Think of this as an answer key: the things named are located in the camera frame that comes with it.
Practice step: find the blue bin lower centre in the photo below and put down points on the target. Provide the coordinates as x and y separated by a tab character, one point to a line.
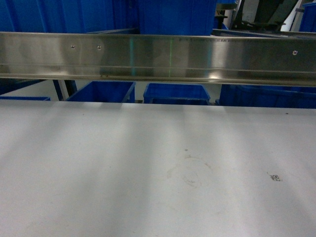
176	94

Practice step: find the blue bin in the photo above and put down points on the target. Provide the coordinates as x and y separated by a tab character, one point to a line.
67	16
176	17
106	92
176	94
267	96

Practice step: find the blue bin lower left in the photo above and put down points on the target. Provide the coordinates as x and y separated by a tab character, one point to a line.
106	92

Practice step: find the blue bin lower right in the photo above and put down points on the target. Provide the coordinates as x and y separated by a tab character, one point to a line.
267	96

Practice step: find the blue bin upper centre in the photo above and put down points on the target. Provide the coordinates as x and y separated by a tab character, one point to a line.
176	17

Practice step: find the small QR code sticker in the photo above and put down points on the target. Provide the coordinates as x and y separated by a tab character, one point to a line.
275	177

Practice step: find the blue bin upper left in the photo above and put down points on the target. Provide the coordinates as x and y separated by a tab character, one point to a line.
67	16

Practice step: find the stainless steel shelf rail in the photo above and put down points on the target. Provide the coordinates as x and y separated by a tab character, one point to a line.
222	58

